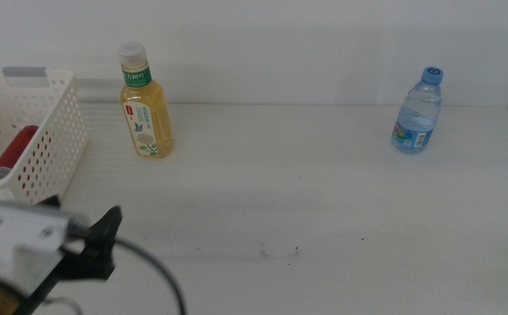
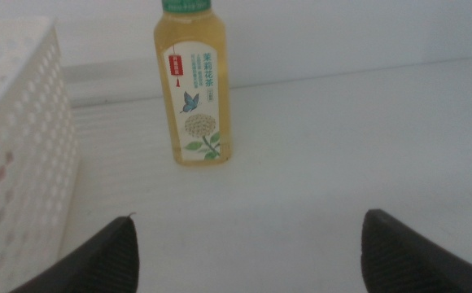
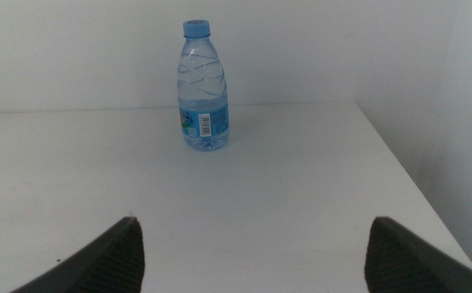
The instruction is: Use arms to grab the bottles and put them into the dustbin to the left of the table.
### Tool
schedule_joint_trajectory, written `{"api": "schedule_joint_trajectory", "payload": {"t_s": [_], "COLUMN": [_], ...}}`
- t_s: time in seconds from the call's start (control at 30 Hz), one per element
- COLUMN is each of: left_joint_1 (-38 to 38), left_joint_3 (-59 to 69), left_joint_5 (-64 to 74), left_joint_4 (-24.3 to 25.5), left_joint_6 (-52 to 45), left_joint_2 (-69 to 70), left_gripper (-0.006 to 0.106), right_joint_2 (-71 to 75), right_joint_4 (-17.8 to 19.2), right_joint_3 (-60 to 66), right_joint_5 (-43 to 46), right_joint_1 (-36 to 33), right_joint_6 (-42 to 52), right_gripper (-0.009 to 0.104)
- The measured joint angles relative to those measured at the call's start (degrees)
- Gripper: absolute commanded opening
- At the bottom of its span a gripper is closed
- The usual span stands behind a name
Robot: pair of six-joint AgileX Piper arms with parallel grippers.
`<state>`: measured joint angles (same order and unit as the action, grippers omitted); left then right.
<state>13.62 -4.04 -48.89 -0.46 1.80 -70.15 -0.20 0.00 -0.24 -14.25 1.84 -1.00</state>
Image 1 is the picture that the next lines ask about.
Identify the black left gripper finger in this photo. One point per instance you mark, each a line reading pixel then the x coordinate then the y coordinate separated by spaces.
pixel 51 202
pixel 107 227

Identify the red soda can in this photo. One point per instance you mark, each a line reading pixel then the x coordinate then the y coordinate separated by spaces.
pixel 13 151

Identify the yellow tea bottle green label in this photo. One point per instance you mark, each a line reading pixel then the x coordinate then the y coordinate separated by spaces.
pixel 146 118

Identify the clear water bottle blue cap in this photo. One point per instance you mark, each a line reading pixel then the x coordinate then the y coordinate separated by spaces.
pixel 417 118

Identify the white perforated plastic basket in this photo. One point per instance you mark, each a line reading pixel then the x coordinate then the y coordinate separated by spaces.
pixel 57 131

